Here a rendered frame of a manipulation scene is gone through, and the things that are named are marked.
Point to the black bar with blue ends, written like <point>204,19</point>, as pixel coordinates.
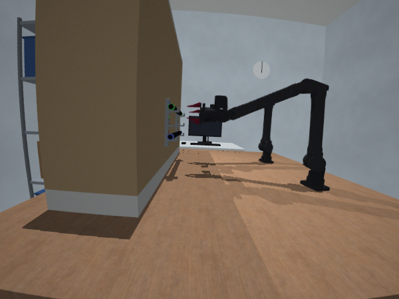
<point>173,135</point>

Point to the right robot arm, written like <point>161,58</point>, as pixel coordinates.
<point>263,146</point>

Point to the black bar with green ends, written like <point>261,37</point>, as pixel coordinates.
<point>172,107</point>

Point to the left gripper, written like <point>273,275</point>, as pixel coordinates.
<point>204,113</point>

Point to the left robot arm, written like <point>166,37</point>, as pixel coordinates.
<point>314,158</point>

